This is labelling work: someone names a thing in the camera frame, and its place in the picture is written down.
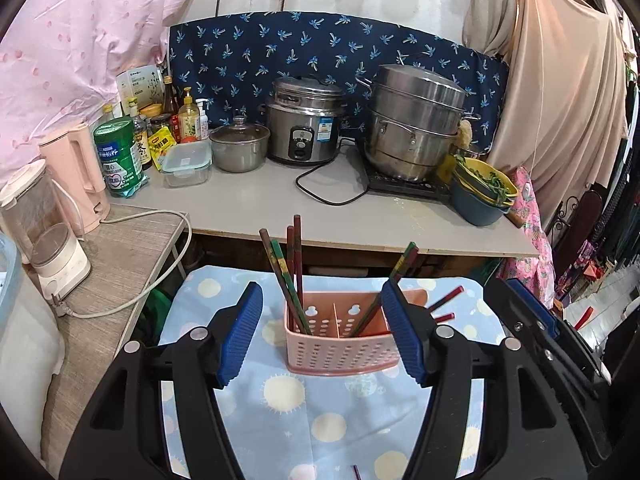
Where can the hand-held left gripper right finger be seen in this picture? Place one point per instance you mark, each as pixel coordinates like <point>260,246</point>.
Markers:
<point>405,335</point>

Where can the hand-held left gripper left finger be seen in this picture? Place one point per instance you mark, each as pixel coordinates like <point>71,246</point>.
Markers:
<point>240,335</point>

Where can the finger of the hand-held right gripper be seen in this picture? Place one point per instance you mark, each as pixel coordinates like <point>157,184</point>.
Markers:
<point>530,302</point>
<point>520,327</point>

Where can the dark maroon chopstick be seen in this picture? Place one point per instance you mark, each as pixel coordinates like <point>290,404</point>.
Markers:
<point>444,317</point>

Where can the pink perforated utensil basket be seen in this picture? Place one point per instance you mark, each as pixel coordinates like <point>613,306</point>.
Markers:
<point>340,350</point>

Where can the painted-tip chopstick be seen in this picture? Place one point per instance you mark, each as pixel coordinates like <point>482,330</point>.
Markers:
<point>400,265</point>
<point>407,262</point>

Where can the green patterned chopstick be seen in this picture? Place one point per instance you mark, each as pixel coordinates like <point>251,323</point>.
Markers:
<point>287,280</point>

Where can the brown chopstick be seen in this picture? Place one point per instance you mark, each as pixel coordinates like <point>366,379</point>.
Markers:
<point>275,260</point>

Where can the dark red chopstick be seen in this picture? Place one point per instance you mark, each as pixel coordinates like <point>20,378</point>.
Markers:
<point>291,260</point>
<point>357,472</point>

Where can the red plastic object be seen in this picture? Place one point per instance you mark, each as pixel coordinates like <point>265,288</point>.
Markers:
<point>584,317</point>

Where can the pink pineapple-print garment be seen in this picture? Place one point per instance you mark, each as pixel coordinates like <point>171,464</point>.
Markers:
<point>532,240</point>

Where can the dark metal chair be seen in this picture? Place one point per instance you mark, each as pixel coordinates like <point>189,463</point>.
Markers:
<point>575,230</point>

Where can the blue plastic bowl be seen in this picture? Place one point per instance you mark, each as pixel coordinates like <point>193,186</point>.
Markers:
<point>475,210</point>

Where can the blue dotted tablecloth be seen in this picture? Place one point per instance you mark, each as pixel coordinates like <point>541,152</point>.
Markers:
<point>320,410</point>

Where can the green vegetables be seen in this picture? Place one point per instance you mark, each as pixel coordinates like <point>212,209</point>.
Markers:
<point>492,182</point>

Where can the yellow plastic bowl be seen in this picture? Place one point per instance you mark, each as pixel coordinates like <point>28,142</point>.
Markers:
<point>472,180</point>

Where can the hanging clothes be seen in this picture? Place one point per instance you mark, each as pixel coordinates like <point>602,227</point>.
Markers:
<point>615,185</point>

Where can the black induction cooktop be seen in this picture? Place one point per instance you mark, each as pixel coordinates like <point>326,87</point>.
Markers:
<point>400,187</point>

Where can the clear container blue lid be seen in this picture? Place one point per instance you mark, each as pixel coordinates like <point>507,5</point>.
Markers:
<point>185,165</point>

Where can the brown loofah sponge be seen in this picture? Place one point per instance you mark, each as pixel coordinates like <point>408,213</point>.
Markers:
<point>464,134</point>

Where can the small steel lidded pot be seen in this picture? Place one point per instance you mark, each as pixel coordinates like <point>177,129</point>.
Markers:
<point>240,147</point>

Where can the yellow seasoning packet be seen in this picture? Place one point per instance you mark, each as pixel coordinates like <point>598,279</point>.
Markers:
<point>165,150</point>

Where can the stacked steel steamer pot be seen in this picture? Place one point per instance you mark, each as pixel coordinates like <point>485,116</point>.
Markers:
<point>415,125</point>

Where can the green tin can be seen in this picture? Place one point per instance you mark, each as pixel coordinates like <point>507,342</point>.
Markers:
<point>117,160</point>

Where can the white pump bottle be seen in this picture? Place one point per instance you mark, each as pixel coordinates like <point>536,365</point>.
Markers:
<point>202,122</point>

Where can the white blender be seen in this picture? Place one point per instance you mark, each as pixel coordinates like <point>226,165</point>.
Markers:
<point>45,240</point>

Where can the steel rice cooker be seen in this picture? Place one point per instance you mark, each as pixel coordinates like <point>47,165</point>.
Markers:
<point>300,125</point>

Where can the beige curtain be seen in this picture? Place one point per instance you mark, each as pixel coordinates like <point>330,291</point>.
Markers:
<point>560,85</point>

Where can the pink electric kettle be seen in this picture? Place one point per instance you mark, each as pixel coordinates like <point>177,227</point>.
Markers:
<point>75,175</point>

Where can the dark sauce bottle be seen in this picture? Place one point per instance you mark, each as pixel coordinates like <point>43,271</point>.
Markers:
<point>170,105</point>

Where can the white carton box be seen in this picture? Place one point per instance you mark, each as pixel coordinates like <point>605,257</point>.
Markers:
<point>140,87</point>

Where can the navy leaf-print cloth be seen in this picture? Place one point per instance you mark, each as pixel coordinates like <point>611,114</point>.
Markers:
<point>310,50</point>

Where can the pink printed cloth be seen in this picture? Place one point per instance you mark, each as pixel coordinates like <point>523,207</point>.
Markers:
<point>75,40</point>

